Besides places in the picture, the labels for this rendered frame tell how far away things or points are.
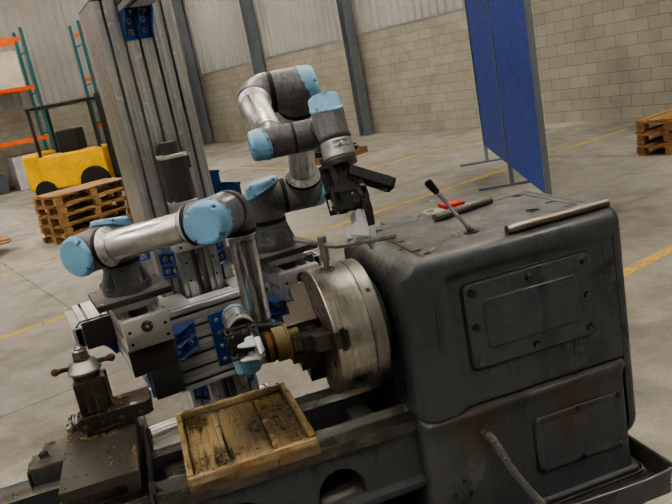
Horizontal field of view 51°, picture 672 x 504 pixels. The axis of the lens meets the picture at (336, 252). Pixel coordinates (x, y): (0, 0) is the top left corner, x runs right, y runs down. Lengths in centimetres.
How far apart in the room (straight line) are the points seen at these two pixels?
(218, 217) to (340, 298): 41
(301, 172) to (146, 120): 53
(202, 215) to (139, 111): 63
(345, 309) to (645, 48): 1150
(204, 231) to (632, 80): 1158
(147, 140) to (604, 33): 1142
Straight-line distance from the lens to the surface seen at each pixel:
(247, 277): 202
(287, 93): 203
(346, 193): 156
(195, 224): 185
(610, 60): 1324
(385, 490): 179
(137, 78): 238
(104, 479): 161
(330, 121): 159
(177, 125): 240
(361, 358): 164
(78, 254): 207
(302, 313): 175
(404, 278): 156
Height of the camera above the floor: 169
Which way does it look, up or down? 14 degrees down
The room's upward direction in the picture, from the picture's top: 11 degrees counter-clockwise
